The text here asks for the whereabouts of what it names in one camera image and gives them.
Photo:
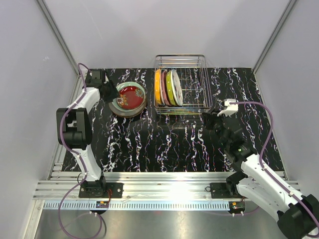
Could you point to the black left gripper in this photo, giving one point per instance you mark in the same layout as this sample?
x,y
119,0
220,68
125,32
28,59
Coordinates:
x,y
114,93

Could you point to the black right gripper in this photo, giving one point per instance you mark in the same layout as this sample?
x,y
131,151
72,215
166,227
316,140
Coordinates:
x,y
210,119

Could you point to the red floral plate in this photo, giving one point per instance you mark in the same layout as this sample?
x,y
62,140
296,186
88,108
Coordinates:
x,y
130,98

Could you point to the yellow polka dot plate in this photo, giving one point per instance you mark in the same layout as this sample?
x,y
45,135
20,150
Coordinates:
x,y
157,87

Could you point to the pink polka dot plate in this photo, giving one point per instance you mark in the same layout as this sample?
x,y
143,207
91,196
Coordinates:
x,y
163,87

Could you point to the white watermelon pattern plate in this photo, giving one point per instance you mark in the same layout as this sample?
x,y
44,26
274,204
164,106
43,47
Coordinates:
x,y
177,88

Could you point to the lime green polka dot plate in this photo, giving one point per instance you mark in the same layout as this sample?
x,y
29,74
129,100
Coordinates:
x,y
169,89

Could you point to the white plate green lettered rim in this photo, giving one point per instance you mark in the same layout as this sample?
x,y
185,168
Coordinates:
x,y
161,88

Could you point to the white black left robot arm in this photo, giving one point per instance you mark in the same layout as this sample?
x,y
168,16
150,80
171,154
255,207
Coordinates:
x,y
74,132

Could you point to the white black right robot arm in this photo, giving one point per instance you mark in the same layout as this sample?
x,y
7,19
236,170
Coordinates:
x,y
297,215

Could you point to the stack of round plates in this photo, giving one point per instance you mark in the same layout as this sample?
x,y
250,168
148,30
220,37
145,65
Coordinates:
x,y
127,113

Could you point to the mint green floral plate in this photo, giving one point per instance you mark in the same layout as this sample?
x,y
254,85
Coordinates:
x,y
120,86

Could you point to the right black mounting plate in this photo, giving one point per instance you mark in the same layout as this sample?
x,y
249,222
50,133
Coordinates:
x,y
220,191

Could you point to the black mounting plate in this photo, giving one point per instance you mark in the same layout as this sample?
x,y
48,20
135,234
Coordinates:
x,y
101,190
220,191

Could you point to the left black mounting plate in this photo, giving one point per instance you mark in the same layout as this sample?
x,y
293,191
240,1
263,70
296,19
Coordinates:
x,y
101,190

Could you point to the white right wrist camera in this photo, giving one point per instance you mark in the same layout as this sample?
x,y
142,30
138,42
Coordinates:
x,y
230,108

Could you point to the metal wire dish rack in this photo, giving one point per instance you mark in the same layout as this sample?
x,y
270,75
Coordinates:
x,y
195,83

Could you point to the left aluminium frame post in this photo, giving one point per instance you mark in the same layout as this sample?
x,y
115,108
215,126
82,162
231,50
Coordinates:
x,y
57,34

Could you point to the aluminium frame post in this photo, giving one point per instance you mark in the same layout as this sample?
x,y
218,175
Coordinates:
x,y
57,34
275,33

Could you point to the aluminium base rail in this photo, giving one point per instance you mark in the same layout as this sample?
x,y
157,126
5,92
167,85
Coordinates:
x,y
139,186

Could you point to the white slotted cable duct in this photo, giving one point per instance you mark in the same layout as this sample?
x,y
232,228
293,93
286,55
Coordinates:
x,y
138,205

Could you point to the right aluminium frame post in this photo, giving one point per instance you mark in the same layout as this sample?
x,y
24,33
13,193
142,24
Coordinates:
x,y
275,33

